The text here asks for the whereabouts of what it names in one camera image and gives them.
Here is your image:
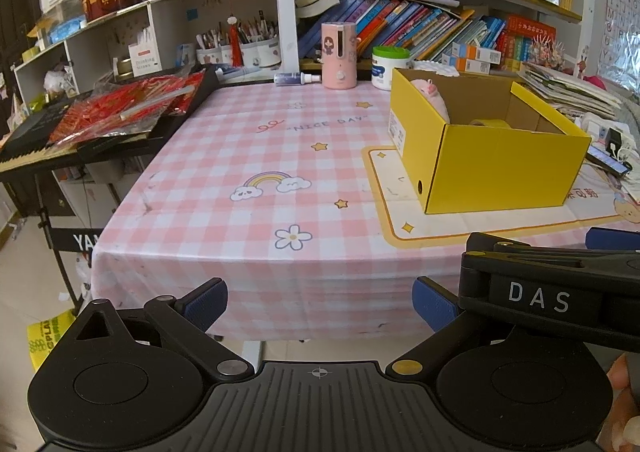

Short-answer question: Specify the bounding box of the red boxed book set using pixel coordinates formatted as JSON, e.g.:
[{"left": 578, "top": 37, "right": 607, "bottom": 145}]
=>
[{"left": 500, "top": 15, "right": 557, "bottom": 73}]

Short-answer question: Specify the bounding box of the white jar green lid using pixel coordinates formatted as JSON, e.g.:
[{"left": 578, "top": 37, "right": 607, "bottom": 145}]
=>
[{"left": 371, "top": 46, "right": 412, "bottom": 92}]

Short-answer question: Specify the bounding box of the yellow-bordered desk mat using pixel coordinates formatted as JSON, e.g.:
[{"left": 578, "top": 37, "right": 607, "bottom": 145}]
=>
[{"left": 361, "top": 145, "right": 640, "bottom": 250}]

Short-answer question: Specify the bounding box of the yellow plastic bag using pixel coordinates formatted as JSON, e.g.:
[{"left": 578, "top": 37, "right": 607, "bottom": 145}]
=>
[{"left": 26, "top": 309, "right": 76, "bottom": 370}]

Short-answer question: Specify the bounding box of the white straw box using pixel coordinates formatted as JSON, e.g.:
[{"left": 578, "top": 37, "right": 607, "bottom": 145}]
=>
[{"left": 127, "top": 25, "right": 163, "bottom": 73}]

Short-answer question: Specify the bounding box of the white shelf unit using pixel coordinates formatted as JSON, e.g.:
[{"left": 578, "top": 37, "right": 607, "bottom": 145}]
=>
[{"left": 12, "top": 0, "right": 301, "bottom": 98}]

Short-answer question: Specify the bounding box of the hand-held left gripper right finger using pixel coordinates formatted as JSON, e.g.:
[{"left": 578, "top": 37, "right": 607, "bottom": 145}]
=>
[{"left": 385, "top": 276, "right": 591, "bottom": 380}]

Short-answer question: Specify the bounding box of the yellow cardboard box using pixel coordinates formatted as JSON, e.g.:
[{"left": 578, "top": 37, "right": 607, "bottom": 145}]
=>
[{"left": 389, "top": 67, "right": 592, "bottom": 215}]

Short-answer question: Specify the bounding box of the stack of paper booklets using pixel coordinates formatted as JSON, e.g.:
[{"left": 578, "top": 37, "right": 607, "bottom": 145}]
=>
[{"left": 517, "top": 62, "right": 623, "bottom": 120}]

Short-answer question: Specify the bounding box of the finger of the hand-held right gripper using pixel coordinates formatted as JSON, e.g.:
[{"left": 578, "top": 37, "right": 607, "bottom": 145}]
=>
[{"left": 466, "top": 227, "right": 640, "bottom": 290}]

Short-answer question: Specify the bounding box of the row of colourful books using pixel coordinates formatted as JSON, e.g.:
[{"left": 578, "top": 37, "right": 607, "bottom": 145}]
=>
[{"left": 299, "top": 0, "right": 506, "bottom": 66}]

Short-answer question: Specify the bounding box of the person's right hand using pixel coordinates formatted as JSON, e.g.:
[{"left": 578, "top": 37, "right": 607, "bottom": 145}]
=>
[{"left": 605, "top": 354, "right": 640, "bottom": 452}]

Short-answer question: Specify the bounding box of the red tassel ornament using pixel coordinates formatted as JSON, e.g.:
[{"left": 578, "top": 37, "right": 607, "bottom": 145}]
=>
[{"left": 227, "top": 16, "right": 243, "bottom": 68}]

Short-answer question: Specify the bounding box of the alphabet wall poster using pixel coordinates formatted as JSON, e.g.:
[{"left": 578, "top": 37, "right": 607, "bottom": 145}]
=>
[{"left": 597, "top": 0, "right": 640, "bottom": 83}]

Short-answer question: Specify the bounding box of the white power strip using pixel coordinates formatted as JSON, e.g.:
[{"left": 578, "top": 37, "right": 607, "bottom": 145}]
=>
[{"left": 575, "top": 112, "right": 640, "bottom": 168}]

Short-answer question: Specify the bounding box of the pink humidifier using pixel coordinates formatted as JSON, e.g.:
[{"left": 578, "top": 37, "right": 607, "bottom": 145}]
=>
[{"left": 321, "top": 21, "right": 362, "bottom": 90}]

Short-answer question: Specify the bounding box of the orange white carton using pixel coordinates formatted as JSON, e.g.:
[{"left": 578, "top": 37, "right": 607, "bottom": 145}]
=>
[
  {"left": 452, "top": 43, "right": 502, "bottom": 64},
  {"left": 456, "top": 58, "right": 493, "bottom": 74}
]

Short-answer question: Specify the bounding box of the pile of red paper decorations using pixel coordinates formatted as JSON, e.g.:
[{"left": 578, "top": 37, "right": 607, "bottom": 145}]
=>
[{"left": 47, "top": 72, "right": 206, "bottom": 148}]

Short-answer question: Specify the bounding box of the blue spray bottle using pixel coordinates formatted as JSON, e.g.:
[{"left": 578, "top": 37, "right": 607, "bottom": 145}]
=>
[{"left": 273, "top": 72, "right": 323, "bottom": 86}]

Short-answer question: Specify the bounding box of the large pink pig plush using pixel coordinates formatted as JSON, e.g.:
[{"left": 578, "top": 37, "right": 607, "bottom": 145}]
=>
[{"left": 410, "top": 79, "right": 451, "bottom": 125}]

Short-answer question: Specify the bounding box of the black keyboard stand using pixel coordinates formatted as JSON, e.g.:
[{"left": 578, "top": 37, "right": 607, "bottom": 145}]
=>
[{"left": 35, "top": 172, "right": 101, "bottom": 313}]

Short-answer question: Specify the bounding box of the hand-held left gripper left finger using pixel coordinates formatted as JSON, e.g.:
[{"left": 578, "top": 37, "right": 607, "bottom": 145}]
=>
[{"left": 65, "top": 277, "right": 256, "bottom": 381}]

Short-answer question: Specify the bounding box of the black electronic keyboard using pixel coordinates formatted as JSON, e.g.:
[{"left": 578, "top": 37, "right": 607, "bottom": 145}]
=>
[{"left": 0, "top": 70, "right": 221, "bottom": 173}]

